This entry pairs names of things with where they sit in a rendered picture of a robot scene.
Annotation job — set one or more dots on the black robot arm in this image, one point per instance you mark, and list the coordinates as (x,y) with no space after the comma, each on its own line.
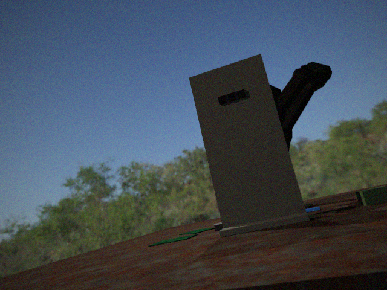
(294,97)

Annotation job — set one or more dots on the dark grey panel with socket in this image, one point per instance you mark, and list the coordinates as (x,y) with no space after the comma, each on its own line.
(250,165)

